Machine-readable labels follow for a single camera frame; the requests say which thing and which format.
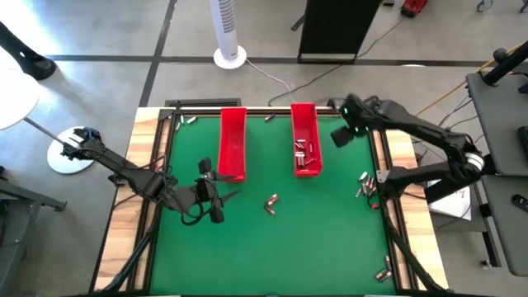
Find green table mat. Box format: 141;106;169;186
148;110;398;295

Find red black device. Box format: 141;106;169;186
400;0;429;18

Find white tower fan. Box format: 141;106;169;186
209;0;248;70

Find yellow floor cable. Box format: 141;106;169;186
415;40;528;117

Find black floor cable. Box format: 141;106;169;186
267;16;408;107

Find black table beam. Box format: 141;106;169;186
424;160;496;205

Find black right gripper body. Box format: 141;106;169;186
328;93;379;149

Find white round pedestal table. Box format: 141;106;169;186
0;68;98;175

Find red plastic bin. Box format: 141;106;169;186
290;102;324;178
217;107;248;183

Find black flat device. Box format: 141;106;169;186
517;125;528;157

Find black divider panel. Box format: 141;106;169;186
290;0;384;65

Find grey side table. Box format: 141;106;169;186
465;61;528;277

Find black knobbed pole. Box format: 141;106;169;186
482;40;528;87

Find black chair leg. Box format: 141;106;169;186
0;20;58;82

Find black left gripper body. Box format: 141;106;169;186
194;158;226;224

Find white fan cord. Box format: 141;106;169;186
246;59;299;105

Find grey metal cart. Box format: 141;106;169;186
0;164;68;297

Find black frame strut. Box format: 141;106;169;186
384;214;446;295
98;212;160;295

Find white paper sheet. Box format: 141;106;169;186
427;177;473;222

